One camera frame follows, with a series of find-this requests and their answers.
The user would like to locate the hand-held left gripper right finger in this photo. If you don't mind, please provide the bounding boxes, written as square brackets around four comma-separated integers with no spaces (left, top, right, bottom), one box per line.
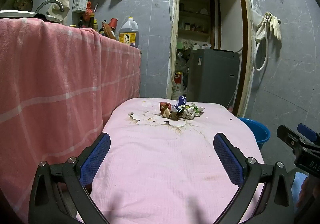
[213,132,295,224]

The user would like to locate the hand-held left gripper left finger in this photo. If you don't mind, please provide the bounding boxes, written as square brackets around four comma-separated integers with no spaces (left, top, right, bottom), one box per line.
[28,132,111,224]

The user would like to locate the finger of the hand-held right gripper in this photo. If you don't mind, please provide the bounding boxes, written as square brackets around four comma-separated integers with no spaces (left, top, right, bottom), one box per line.
[277,124,307,157]
[297,123,320,144]

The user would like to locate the blue plastic bucket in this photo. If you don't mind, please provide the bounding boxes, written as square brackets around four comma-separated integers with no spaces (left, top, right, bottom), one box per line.
[237,117,271,150]

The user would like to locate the blue white wrapper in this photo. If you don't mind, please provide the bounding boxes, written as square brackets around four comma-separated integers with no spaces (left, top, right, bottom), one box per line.
[172,96,188,112]

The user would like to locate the yellow wrapper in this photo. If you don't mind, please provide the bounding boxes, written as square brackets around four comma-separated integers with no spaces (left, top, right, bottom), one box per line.
[162,108,178,119]

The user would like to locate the person's right hand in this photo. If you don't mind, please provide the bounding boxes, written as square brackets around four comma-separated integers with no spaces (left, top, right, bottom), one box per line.
[297,178,316,208]

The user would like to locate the light blue cloth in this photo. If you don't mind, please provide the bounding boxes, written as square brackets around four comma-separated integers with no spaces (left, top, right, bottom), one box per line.
[292,173,308,190]

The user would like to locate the pink floral blanket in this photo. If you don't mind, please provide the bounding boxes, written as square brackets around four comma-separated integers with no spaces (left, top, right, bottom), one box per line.
[76,97,265,224]

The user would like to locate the grey washing machine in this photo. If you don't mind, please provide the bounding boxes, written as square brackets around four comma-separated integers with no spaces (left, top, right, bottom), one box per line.
[187,49,240,109]

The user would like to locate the pink checkered towel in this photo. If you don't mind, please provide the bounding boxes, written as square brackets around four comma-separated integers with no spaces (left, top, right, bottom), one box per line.
[0,17,142,223]

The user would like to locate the white rice bag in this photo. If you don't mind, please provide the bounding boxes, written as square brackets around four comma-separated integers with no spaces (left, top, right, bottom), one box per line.
[172,71,187,100]

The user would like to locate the cream rubber glove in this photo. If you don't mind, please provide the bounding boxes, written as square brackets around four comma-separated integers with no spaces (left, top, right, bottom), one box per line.
[269,14,282,40]
[255,17,268,40]

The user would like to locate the brown paper bag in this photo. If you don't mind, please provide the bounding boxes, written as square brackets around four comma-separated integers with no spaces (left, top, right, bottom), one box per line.
[103,22,117,40]

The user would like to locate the clear plastic bag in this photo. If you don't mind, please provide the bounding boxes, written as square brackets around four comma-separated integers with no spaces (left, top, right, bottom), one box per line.
[251,5,263,24]

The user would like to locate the large cooking oil jug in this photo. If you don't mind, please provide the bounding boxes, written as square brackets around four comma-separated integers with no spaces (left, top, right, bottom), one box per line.
[118,17,139,48]

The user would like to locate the red plastic bag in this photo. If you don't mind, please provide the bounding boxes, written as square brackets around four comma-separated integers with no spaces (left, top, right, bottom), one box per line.
[82,1,92,21]

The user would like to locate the wooden shelf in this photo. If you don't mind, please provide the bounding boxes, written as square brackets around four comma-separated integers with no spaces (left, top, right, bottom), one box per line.
[179,0,215,39]

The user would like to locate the perforated metal holder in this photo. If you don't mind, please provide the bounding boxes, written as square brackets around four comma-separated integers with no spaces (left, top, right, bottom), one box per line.
[72,0,90,13]

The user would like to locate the beige hanging cloth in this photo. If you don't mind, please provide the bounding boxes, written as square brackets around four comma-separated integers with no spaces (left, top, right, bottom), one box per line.
[47,0,71,25]

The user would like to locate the metal faucet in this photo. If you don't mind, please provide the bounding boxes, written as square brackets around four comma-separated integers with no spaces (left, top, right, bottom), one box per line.
[35,0,65,14]

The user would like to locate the wooden door frame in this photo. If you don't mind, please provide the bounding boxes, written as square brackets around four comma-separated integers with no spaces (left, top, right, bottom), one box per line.
[165,0,255,118]

